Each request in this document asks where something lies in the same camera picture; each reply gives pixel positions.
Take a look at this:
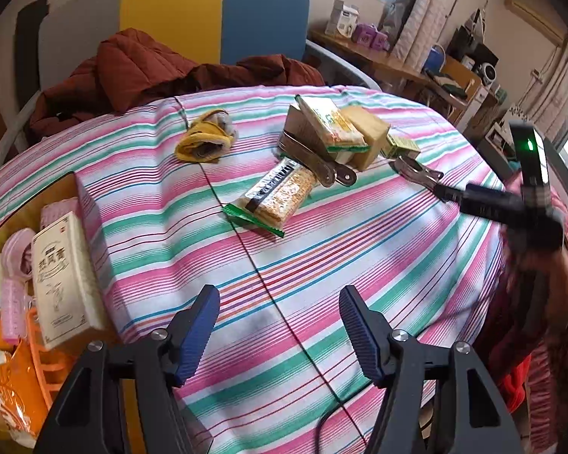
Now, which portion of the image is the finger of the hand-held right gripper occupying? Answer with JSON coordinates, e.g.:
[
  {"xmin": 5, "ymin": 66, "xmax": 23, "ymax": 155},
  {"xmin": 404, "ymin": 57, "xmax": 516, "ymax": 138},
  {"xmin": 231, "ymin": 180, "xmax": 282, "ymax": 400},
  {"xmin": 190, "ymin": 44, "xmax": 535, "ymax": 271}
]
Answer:
[{"xmin": 431, "ymin": 182, "xmax": 467, "ymax": 204}]

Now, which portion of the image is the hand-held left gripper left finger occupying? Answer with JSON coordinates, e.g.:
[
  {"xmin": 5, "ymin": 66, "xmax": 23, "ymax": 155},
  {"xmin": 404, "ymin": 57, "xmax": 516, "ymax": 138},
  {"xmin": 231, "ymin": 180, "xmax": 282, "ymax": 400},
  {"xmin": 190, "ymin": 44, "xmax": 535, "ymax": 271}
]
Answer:
[{"xmin": 33, "ymin": 285, "xmax": 221, "ymax": 454}]

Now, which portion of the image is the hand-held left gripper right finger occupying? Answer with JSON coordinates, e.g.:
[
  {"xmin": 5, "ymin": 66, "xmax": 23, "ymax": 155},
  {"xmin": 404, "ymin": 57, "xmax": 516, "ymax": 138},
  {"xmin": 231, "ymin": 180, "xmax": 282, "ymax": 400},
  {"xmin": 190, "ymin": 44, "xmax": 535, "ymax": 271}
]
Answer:
[{"xmin": 338, "ymin": 286, "xmax": 526, "ymax": 454}]

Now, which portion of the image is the metal clip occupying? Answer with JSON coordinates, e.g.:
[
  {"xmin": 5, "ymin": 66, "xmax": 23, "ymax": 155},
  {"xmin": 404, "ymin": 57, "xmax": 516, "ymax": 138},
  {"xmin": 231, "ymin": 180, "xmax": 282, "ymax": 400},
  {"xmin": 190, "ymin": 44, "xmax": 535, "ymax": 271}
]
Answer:
[
  {"xmin": 390, "ymin": 155, "xmax": 443, "ymax": 185},
  {"xmin": 279, "ymin": 132, "xmax": 358, "ymax": 187}
]

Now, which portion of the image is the small green box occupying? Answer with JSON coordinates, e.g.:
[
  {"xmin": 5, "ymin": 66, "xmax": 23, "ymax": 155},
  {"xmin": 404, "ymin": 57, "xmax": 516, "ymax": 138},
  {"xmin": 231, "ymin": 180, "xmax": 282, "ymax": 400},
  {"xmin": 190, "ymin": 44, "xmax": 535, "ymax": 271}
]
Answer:
[{"xmin": 382, "ymin": 135, "xmax": 421, "ymax": 160}]

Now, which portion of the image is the brown sponge block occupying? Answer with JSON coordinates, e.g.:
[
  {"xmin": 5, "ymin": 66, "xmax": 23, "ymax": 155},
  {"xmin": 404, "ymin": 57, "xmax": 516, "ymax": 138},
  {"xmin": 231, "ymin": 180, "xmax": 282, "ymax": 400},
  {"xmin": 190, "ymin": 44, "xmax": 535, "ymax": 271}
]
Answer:
[{"xmin": 341, "ymin": 106, "xmax": 391, "ymax": 171}]

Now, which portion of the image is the green white biscuit packet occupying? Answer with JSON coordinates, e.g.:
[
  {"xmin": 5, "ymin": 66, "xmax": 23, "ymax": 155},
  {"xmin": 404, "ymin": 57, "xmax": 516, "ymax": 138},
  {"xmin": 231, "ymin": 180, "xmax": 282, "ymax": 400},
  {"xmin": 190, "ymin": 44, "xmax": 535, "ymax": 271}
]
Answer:
[{"xmin": 296, "ymin": 95, "xmax": 367, "ymax": 153}]

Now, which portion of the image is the white printed box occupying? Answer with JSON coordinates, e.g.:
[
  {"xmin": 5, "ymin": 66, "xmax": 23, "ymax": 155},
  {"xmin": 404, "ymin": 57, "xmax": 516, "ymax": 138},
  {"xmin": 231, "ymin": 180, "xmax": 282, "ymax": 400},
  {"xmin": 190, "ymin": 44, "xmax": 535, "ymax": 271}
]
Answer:
[{"xmin": 31, "ymin": 213, "xmax": 107, "ymax": 351}]

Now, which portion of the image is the orange plastic basket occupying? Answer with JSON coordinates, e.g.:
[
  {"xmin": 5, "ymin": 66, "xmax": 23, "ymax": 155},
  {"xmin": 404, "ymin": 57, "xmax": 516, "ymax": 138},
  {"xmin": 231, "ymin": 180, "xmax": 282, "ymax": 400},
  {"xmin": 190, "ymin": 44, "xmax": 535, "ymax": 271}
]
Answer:
[{"xmin": 26, "ymin": 307, "xmax": 76, "ymax": 407}]

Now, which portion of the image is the brown cardboard box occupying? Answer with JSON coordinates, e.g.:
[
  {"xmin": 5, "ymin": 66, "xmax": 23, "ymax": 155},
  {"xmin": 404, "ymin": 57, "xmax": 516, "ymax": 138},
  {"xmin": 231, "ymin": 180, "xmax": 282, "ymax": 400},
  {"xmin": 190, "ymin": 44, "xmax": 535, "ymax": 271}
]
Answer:
[{"xmin": 284, "ymin": 104, "xmax": 332, "ymax": 162}]

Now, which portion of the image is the green-edged cracker packet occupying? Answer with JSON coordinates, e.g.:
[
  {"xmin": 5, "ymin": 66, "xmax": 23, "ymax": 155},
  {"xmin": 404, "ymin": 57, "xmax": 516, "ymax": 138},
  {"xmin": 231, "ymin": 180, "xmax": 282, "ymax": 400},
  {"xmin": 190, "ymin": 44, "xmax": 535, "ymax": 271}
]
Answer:
[{"xmin": 222, "ymin": 158, "xmax": 315, "ymax": 238}]

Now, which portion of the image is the pink towel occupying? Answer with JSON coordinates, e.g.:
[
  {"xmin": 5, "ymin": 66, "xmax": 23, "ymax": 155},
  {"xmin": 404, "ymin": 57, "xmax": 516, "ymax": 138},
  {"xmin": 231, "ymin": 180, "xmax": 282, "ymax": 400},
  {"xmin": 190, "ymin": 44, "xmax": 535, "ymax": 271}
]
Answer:
[{"xmin": 40, "ymin": 201, "xmax": 79, "ymax": 228}]

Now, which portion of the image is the orange snack packet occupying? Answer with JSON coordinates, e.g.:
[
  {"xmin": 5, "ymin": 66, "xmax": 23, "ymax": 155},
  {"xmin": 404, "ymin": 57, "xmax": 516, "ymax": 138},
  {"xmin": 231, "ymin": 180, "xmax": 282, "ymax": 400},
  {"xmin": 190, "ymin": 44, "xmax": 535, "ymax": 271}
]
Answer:
[{"xmin": 0, "ymin": 340, "xmax": 50, "ymax": 436}]

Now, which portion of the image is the yellow glove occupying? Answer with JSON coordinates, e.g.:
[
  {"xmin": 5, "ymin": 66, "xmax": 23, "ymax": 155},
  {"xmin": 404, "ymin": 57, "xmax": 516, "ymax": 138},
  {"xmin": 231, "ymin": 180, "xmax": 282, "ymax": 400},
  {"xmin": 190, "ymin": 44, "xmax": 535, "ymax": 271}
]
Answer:
[{"xmin": 175, "ymin": 109, "xmax": 237, "ymax": 164}]

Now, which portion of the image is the golden tin tray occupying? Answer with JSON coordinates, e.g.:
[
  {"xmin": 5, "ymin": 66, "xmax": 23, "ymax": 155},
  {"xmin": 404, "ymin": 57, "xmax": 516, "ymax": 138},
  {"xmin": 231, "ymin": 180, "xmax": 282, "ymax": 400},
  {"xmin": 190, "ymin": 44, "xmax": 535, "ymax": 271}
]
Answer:
[{"xmin": 0, "ymin": 173, "xmax": 138, "ymax": 454}]

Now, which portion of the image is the person's right forearm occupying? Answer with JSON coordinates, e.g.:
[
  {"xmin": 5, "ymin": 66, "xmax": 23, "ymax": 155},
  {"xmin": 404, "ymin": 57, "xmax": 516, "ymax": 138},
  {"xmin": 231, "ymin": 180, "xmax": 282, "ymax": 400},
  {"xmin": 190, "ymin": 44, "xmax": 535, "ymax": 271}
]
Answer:
[{"xmin": 502, "ymin": 241, "xmax": 568, "ymax": 454}]

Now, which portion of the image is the striped tablecloth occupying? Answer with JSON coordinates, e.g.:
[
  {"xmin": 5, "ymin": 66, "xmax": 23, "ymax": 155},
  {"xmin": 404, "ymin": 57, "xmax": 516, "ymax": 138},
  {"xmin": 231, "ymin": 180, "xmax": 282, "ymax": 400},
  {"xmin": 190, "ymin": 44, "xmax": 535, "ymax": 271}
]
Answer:
[{"xmin": 0, "ymin": 85, "xmax": 517, "ymax": 454}]

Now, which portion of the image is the round speaker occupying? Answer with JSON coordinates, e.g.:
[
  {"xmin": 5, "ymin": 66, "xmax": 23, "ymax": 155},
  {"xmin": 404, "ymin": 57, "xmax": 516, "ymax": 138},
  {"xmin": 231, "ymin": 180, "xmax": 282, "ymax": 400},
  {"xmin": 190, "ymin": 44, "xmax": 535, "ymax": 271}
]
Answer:
[{"xmin": 478, "ymin": 62, "xmax": 499, "ymax": 87}]

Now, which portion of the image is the blue bag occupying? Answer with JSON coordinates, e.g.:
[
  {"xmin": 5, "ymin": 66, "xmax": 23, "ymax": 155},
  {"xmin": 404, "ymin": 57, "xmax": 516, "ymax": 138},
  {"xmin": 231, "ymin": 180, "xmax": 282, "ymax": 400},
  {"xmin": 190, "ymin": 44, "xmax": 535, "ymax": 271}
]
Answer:
[{"xmin": 425, "ymin": 45, "xmax": 448, "ymax": 72}]

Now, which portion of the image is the wooden side desk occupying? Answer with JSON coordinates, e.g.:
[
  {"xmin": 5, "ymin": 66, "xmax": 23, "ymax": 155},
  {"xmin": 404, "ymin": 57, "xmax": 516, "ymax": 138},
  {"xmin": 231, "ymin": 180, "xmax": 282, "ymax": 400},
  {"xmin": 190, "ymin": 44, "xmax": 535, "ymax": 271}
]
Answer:
[{"xmin": 307, "ymin": 28, "xmax": 484, "ymax": 119}]

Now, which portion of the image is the pink quilt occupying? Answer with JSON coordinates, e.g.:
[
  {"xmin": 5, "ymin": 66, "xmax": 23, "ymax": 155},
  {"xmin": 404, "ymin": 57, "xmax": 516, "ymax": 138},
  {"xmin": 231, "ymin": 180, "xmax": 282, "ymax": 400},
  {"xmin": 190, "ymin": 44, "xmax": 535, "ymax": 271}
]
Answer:
[{"xmin": 478, "ymin": 175, "xmax": 568, "ymax": 454}]

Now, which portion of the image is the red cloth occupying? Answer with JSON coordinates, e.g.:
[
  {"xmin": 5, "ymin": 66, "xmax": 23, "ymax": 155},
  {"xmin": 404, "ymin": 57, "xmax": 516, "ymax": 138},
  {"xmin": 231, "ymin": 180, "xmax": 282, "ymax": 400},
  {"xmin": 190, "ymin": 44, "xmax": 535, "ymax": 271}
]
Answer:
[{"xmin": 497, "ymin": 364, "xmax": 532, "ymax": 412}]

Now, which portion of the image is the grey white curtain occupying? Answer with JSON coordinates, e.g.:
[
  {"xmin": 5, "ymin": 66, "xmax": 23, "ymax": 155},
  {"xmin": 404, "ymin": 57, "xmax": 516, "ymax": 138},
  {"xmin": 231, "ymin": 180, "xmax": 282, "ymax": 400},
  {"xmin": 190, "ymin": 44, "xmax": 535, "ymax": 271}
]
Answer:
[{"xmin": 381, "ymin": 0, "xmax": 455, "ymax": 69}]

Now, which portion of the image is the white carton box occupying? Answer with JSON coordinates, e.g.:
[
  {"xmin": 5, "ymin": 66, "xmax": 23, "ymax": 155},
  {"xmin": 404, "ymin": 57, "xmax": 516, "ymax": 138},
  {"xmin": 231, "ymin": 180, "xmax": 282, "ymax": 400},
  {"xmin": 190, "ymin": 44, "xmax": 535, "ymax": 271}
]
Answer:
[{"xmin": 326, "ymin": 0, "xmax": 360, "ymax": 39}]

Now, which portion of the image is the dark red jacket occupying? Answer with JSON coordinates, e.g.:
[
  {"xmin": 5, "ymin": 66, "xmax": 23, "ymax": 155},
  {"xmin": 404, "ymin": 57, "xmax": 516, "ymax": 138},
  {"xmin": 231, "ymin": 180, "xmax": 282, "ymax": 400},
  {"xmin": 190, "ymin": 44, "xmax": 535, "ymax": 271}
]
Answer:
[{"xmin": 28, "ymin": 28, "xmax": 325, "ymax": 145}]

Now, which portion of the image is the grey yellow blue chair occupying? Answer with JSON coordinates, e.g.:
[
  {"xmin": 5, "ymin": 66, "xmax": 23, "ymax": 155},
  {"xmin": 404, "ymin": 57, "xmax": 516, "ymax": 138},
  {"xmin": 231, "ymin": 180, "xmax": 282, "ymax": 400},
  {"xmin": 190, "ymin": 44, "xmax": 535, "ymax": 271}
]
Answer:
[{"xmin": 0, "ymin": 0, "xmax": 384, "ymax": 171}]

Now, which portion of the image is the black cable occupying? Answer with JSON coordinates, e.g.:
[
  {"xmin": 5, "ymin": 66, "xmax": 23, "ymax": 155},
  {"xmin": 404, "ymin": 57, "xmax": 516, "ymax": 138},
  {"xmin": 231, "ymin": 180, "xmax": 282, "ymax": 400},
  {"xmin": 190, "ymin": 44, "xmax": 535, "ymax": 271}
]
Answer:
[{"xmin": 175, "ymin": 96, "xmax": 375, "ymax": 454}]

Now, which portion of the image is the wall air conditioner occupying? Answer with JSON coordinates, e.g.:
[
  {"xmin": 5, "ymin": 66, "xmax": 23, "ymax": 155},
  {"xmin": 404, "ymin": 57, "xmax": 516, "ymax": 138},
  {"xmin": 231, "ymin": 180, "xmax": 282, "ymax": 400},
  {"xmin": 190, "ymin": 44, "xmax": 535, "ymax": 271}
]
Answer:
[{"xmin": 504, "ymin": 0, "xmax": 568, "ymax": 43}]

